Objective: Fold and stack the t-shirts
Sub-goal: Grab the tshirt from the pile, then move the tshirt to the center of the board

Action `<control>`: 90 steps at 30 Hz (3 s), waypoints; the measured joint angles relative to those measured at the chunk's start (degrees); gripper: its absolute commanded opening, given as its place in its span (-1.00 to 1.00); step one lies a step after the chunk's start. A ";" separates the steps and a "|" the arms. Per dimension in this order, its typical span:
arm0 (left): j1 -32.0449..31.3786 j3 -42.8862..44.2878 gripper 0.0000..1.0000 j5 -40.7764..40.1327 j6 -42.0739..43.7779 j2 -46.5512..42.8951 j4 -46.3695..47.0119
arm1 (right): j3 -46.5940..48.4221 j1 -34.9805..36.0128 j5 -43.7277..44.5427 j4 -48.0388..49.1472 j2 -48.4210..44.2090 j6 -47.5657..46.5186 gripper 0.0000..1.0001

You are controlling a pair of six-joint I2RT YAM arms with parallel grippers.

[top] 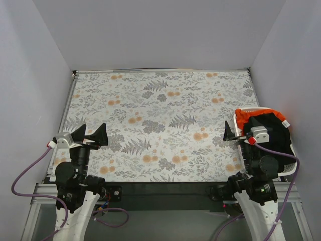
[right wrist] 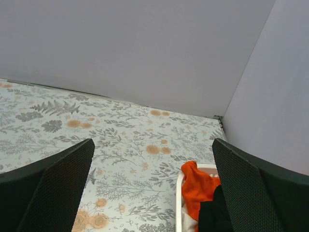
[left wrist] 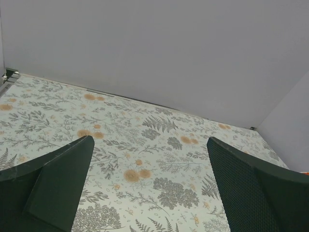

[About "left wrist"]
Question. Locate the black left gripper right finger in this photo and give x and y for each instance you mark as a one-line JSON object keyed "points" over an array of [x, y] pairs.
{"points": [[258, 196]]}

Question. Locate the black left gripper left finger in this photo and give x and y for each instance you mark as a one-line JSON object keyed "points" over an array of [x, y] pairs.
{"points": [[42, 195]]}

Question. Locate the floral patterned table mat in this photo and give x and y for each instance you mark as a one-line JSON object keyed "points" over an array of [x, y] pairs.
{"points": [[150, 169]]}

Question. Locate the aluminium frame rail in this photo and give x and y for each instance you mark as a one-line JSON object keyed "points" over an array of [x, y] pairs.
{"points": [[8, 79]]}

